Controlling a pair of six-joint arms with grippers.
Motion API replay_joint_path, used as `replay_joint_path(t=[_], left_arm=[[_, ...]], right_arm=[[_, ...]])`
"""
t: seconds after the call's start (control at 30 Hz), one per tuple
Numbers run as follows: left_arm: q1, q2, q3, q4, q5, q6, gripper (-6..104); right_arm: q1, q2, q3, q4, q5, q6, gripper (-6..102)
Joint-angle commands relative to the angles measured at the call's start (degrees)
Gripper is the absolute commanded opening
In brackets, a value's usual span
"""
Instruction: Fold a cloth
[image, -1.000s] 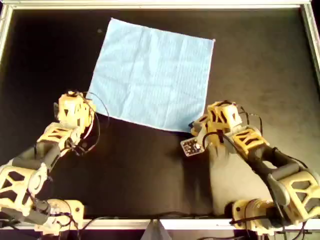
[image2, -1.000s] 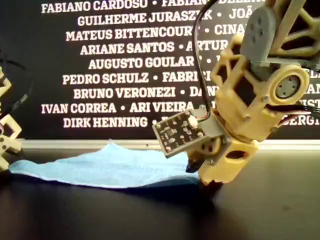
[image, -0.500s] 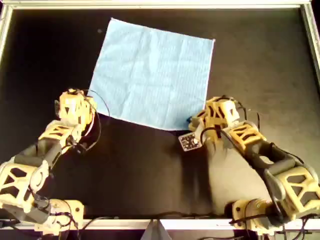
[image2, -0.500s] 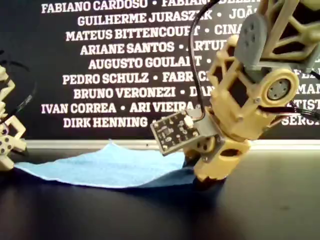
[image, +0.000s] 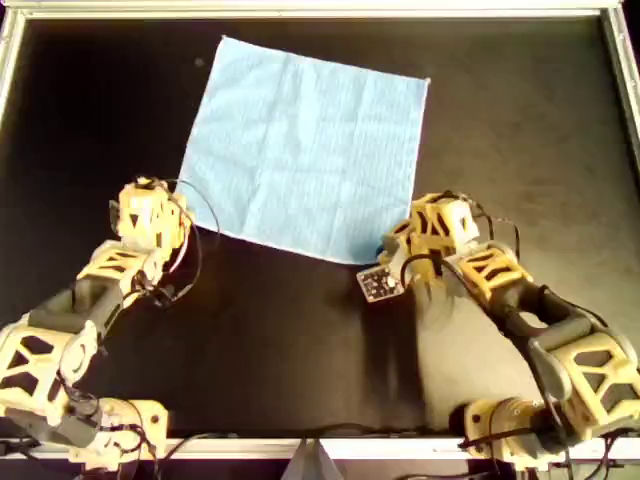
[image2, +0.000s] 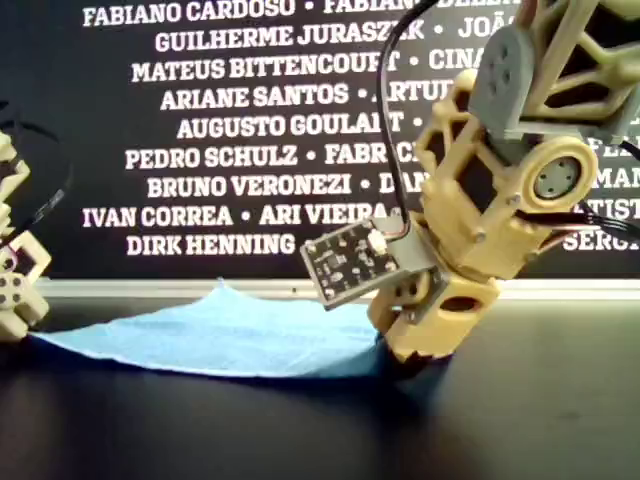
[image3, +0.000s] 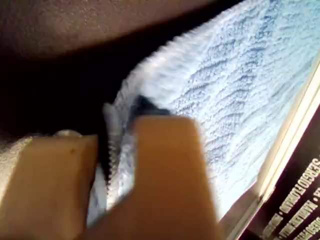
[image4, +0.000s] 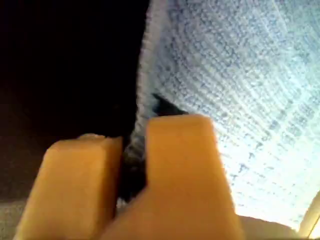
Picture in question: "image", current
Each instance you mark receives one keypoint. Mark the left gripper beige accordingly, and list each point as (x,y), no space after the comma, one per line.
(147,215)

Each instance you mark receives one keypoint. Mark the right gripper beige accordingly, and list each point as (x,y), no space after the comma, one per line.
(440,225)

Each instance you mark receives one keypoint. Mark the light blue cloth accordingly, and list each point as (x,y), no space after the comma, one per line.
(310,150)

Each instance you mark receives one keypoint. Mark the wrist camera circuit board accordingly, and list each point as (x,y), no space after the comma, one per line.
(379,284)

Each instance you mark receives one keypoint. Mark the grey camera stand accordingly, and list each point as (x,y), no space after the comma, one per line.
(315,462)

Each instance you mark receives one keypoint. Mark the aluminium table frame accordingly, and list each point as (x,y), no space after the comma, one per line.
(300,11)

